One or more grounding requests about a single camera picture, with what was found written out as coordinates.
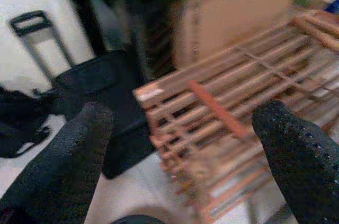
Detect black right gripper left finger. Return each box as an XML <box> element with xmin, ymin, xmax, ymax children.
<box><xmin>0</xmin><ymin>103</ymin><xmax>115</xmax><ymax>224</ymax></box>

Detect black trolley bag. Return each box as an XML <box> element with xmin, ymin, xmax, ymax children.
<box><xmin>9</xmin><ymin>11</ymin><xmax>157</xmax><ymax>180</ymax></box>

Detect wooden slatted rack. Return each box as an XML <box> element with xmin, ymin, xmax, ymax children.
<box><xmin>133</xmin><ymin>9</ymin><xmax>339</xmax><ymax>222</ymax></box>

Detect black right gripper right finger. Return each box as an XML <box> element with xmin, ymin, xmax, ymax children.
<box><xmin>251</xmin><ymin>100</ymin><xmax>339</xmax><ymax>224</ymax></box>

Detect large brown cardboard box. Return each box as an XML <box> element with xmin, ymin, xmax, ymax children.
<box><xmin>171</xmin><ymin>0</ymin><xmax>306</xmax><ymax>69</ymax></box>

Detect dark slatted cabinet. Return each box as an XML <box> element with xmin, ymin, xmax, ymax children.
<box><xmin>58</xmin><ymin>0</ymin><xmax>212</xmax><ymax>82</ymax></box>

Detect black backpack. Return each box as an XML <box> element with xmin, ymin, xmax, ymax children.
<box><xmin>0</xmin><ymin>83</ymin><xmax>68</xmax><ymax>159</ymax></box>

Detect black round rubbish bin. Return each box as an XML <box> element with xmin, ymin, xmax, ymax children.
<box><xmin>110</xmin><ymin>214</ymin><xmax>165</xmax><ymax>224</ymax></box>

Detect loose reddish wooden stick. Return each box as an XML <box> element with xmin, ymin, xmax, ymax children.
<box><xmin>187</xmin><ymin>79</ymin><xmax>250</xmax><ymax>140</ymax></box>

